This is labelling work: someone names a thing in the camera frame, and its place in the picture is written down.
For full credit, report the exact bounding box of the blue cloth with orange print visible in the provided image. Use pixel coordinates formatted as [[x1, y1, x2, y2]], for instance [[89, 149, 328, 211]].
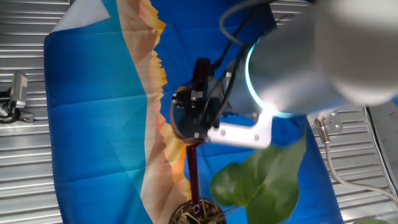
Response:
[[43, 0, 345, 224]]

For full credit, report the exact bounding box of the gray robot base cable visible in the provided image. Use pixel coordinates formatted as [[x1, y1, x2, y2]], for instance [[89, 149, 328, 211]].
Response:
[[313, 116, 398, 205]]

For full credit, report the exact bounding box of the black plant pot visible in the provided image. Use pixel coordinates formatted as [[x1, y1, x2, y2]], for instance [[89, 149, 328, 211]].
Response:
[[169, 198, 228, 224]]

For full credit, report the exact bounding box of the white printed sign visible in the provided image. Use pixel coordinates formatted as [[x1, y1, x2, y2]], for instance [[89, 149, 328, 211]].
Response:
[[366, 101, 398, 187]]

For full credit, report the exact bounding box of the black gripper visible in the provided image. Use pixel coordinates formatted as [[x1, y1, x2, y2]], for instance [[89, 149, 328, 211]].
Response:
[[172, 79, 233, 142]]

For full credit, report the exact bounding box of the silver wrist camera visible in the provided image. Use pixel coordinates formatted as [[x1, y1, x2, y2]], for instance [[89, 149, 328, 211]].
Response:
[[206, 108, 276, 149]]

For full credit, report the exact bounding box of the black cable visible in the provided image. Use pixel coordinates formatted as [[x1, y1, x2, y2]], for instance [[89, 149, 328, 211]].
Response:
[[198, 2, 268, 125]]

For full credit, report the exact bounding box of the silver camera on stand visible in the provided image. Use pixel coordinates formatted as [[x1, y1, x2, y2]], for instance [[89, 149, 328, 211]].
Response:
[[11, 70, 29, 109]]

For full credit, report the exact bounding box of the green broad-leaf plant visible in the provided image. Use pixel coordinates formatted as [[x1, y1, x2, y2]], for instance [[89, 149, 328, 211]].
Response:
[[178, 129, 308, 224]]

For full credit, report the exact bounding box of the gray wrist cable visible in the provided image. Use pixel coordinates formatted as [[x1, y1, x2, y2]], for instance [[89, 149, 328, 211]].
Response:
[[218, 0, 280, 47]]

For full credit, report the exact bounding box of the green plant leaf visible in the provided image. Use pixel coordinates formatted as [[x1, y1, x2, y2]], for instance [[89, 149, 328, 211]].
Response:
[[353, 217, 391, 224]]

